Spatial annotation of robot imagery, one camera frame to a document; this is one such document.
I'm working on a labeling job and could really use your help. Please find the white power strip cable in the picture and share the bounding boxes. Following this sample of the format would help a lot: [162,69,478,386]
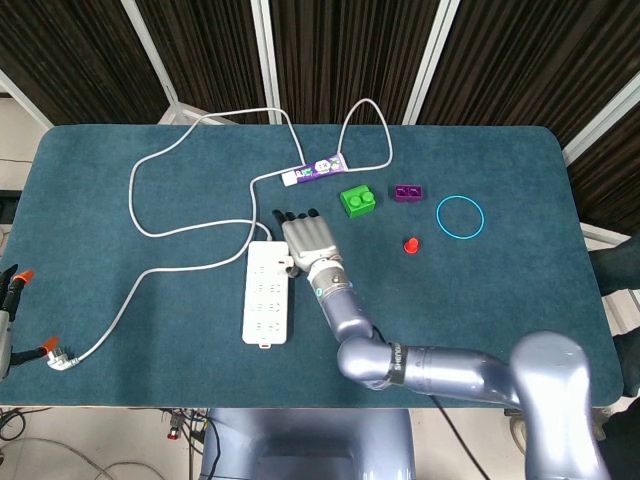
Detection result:
[74,98,393,364]

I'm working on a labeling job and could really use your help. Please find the purple toothpaste tube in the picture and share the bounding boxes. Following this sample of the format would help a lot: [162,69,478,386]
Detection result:
[281,154,346,188]

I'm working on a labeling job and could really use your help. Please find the dark grey chair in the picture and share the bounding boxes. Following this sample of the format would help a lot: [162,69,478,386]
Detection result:
[588,237,640,396]

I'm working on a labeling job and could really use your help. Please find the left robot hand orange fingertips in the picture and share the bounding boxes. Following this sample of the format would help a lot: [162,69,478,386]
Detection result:
[0,266,62,384]

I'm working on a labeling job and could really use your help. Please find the white power strip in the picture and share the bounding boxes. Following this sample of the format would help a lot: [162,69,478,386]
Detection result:
[241,240,292,350]

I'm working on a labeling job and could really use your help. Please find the blue-grey robot torso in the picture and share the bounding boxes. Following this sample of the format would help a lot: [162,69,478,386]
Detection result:
[199,407,416,480]

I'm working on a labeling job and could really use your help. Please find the cyan thin ring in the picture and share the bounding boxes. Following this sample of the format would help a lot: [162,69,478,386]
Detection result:
[435,195,486,241]

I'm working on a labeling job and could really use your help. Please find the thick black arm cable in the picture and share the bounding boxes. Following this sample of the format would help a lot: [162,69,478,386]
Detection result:
[424,392,489,480]

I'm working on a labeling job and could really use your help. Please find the green building block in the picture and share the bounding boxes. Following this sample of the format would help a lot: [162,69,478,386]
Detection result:
[339,183,379,219]

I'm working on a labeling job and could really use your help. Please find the purple building block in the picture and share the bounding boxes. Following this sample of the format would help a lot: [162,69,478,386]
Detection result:
[391,183,425,204]

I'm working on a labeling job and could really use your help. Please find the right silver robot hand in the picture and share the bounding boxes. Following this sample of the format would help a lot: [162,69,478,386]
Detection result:
[271,206,344,279]

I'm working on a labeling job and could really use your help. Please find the black velcro arm strap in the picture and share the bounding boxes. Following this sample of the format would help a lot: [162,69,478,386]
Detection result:
[384,342,410,389]

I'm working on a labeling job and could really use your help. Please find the teal fabric table mat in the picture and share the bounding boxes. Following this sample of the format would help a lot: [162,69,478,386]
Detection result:
[0,123,625,409]

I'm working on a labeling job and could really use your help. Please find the white partition frame post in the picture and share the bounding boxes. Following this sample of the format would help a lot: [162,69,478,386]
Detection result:
[251,0,284,125]
[402,0,462,125]
[562,69,640,166]
[0,67,54,129]
[119,0,201,126]

